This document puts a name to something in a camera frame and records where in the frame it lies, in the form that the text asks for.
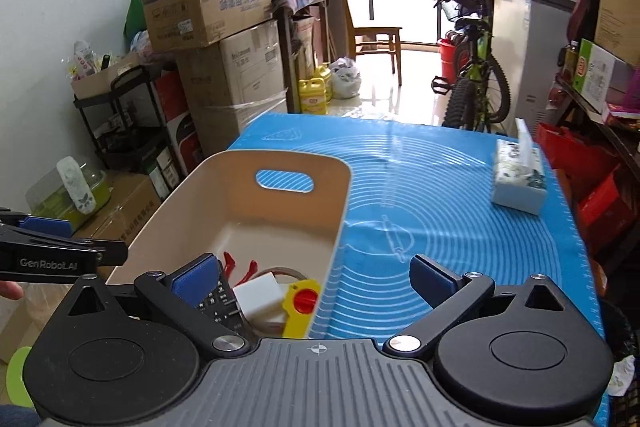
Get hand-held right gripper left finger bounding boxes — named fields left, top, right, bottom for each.
left=62, top=252, right=251, bottom=353

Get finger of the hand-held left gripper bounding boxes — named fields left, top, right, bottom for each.
left=0, top=206, right=27, bottom=229
left=0, top=215, right=129, bottom=267

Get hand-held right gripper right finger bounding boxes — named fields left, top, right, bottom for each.
left=382, top=254, right=576, bottom=354

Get black remote control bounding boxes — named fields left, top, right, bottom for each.
left=194, top=274, right=247, bottom=339

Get red-handled pliers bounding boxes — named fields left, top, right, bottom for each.
left=222, top=251, right=259, bottom=284

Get small white plug charger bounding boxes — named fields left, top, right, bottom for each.
left=232, top=272, right=287, bottom=324

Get beige plastic storage bin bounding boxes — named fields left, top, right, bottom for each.
left=105, top=150, right=354, bottom=340

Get yellow plastic tool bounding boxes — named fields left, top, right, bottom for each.
left=281, top=279, right=322, bottom=339

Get green plastic container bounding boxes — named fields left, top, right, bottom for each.
left=25, top=157, right=114, bottom=234

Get white patterned bottle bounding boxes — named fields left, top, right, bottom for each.
left=56, top=156, right=97, bottom=214

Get low cardboard box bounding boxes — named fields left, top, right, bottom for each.
left=74, top=171, right=167, bottom=254

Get blue silicone mat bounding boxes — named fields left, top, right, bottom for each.
left=227, top=111, right=610, bottom=427

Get green round stool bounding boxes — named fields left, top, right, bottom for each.
left=5, top=346, right=35, bottom=408

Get tissue pack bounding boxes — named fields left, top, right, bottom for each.
left=490, top=117, right=549, bottom=216

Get black shelf rack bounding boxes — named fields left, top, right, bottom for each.
left=72, top=61, right=202, bottom=189

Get red appliance box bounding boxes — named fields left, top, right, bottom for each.
left=154, top=70, right=207, bottom=179

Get person's leg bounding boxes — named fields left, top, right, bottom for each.
left=0, top=404, right=42, bottom=427

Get small cardboard box on rack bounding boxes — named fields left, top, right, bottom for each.
left=70, top=52, right=145, bottom=101

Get red shopping bags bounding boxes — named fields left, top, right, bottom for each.
left=534, top=122, right=636, bottom=258

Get black trash bag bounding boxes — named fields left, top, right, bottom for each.
left=597, top=297, right=640, bottom=427

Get green and black bicycle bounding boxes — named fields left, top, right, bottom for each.
left=415, top=0, right=514, bottom=134

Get yellow oil jug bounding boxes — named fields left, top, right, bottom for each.
left=298, top=63, right=334, bottom=116

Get white plastic bag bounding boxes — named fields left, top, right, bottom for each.
left=329, top=56, right=364, bottom=101

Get red bucket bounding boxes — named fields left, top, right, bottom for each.
left=437, top=33, right=470, bottom=84

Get green bag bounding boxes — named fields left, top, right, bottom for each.
left=123, top=0, right=149, bottom=44

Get white chest freezer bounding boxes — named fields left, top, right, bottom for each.
left=491, top=0, right=577, bottom=126

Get wooden chair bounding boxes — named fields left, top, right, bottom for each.
left=334, top=0, right=404, bottom=87

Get cluttered wooden side table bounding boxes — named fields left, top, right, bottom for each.
left=272, top=0, right=333, bottom=114

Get green and white printed box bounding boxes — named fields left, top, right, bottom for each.
left=571, top=38, right=632, bottom=114

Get tall cardboard box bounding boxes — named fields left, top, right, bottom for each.
left=594, top=0, right=640, bottom=67

